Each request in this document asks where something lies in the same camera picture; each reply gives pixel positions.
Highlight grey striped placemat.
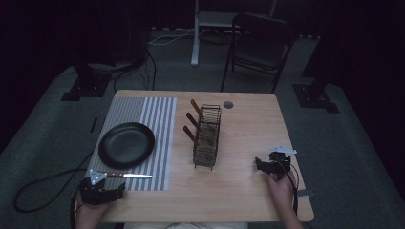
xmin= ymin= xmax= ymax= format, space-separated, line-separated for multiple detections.
xmin=84 ymin=96 xmax=178 ymax=192

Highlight white desk frame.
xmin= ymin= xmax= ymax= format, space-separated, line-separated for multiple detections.
xmin=190 ymin=0 xmax=279 ymax=68

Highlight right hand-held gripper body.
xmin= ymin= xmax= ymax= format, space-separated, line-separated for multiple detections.
xmin=268 ymin=145 xmax=298 ymax=181

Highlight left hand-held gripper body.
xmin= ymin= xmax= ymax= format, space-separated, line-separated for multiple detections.
xmin=78 ymin=169 xmax=111 ymax=206

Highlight white floor cable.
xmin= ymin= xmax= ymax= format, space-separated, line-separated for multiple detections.
xmin=147 ymin=28 xmax=196 ymax=47

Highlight brown wooden utensil handle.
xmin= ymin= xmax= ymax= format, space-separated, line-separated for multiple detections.
xmin=185 ymin=112 xmax=202 ymax=132
xmin=182 ymin=125 xmax=200 ymax=146
xmin=190 ymin=98 xmax=203 ymax=117

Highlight person's right hand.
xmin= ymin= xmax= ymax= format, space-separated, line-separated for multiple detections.
xmin=266 ymin=171 xmax=296 ymax=209

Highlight black folding chair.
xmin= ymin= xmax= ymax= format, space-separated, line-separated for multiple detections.
xmin=220 ymin=12 xmax=296 ymax=94

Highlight wooden handled table knife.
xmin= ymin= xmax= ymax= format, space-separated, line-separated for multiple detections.
xmin=105 ymin=172 xmax=154 ymax=179

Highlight black round plate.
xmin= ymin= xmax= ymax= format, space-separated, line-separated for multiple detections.
xmin=97 ymin=121 xmax=157 ymax=171

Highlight black stand base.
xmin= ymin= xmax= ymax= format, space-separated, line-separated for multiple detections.
xmin=60 ymin=61 xmax=113 ymax=102
xmin=292 ymin=63 xmax=340 ymax=115

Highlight black wire rack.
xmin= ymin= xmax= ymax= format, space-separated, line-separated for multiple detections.
xmin=192 ymin=104 xmax=223 ymax=172

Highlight black floor cable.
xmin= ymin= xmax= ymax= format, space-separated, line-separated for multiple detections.
xmin=112 ymin=47 xmax=158 ymax=93

